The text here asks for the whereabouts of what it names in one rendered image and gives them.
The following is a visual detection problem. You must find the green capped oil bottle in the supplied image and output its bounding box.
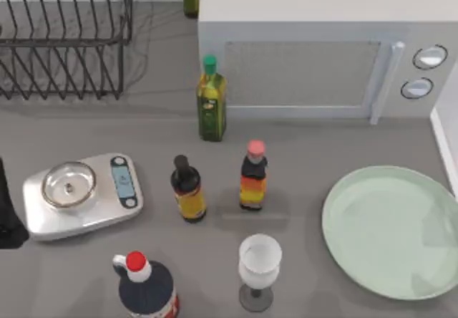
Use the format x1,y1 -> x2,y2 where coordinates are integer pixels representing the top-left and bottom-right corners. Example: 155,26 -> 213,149
195,55 -> 228,143

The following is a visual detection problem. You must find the pink capped sauce bottle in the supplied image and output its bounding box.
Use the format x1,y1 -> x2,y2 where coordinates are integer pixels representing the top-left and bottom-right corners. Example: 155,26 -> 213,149
238,140 -> 268,212

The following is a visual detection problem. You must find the black capped dark bottle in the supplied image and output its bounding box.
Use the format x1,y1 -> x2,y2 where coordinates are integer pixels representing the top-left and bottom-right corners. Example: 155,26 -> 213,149
170,154 -> 208,223

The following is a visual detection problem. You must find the white goblet cup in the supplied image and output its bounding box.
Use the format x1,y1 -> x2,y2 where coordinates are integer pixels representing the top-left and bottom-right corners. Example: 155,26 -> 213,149
238,233 -> 283,313

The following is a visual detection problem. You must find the pale microwave oven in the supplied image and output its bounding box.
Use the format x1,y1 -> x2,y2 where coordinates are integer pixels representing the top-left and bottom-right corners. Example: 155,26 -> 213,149
198,0 -> 458,125

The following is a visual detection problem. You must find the silver kitchen scale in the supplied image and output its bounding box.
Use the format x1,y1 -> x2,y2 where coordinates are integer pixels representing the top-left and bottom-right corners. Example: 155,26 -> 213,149
22,153 -> 145,242

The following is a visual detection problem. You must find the red capped dark jug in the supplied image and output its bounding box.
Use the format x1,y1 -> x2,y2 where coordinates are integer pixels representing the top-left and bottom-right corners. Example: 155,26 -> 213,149
112,250 -> 180,318

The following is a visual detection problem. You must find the pale green plate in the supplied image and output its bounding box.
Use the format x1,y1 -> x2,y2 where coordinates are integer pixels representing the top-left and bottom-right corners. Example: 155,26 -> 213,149
321,165 -> 458,301

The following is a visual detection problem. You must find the small microwave knob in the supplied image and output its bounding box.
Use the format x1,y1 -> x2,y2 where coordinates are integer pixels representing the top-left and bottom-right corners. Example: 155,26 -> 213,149
400,77 -> 435,100

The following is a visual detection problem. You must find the large microwave knob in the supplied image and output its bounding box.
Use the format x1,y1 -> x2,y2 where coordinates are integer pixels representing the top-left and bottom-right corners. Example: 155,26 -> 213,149
412,44 -> 449,70

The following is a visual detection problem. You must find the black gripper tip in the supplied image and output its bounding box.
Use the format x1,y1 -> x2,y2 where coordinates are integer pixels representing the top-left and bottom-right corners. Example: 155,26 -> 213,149
0,157 -> 30,250

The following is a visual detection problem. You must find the microwave oven door handle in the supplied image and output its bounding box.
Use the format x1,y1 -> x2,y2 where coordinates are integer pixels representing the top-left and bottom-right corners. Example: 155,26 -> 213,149
369,40 -> 406,125

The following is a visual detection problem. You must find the black wire dish rack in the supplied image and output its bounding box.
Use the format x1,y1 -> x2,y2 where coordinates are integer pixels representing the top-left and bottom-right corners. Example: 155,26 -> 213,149
0,0 -> 136,101

